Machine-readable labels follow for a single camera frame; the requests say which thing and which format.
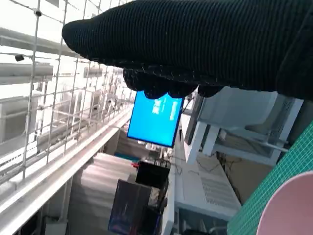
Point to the pink bowl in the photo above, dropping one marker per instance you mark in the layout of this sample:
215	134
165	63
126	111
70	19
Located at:
291	205

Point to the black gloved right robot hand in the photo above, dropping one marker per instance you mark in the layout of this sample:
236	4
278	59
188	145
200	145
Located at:
195	41

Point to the green cutting mat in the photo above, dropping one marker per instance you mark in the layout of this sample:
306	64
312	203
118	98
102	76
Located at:
281	171

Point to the dark glossy panel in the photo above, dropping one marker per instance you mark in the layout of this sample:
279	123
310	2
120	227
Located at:
129	205

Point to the black box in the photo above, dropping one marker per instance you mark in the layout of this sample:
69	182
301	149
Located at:
151	175

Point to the white metal grid frame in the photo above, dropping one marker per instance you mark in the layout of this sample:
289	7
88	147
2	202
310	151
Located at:
56	102

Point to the white glass-sided cabinet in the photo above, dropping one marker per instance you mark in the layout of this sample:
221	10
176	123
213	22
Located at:
244	115

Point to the white perforated cabinet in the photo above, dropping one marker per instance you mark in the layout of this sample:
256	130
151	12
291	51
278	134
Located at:
210	191

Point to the blue lit monitor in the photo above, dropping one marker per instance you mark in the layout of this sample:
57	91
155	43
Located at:
154	122

